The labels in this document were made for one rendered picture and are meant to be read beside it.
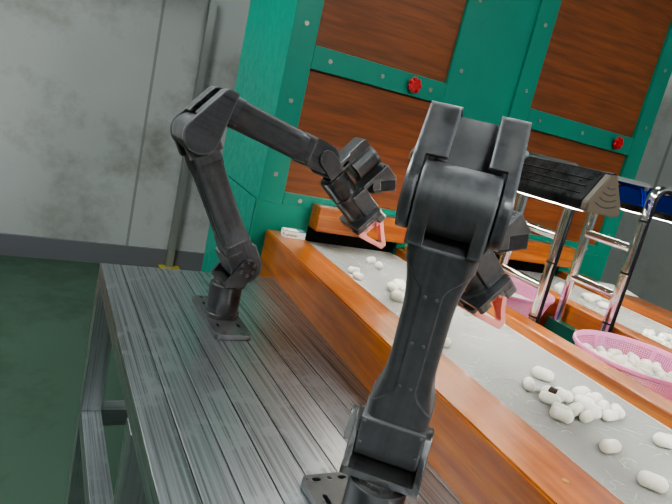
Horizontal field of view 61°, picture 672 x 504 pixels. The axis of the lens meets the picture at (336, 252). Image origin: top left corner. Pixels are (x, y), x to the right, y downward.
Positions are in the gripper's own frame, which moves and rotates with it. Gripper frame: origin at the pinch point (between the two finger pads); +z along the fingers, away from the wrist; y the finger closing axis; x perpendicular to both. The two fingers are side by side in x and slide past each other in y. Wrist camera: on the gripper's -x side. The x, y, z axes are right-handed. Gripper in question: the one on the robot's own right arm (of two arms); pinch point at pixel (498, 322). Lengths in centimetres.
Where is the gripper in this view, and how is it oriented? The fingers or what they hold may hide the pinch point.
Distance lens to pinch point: 91.2
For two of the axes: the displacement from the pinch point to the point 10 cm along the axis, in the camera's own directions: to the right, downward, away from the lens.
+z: 5.3, 7.1, 4.6
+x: -7.6, 6.4, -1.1
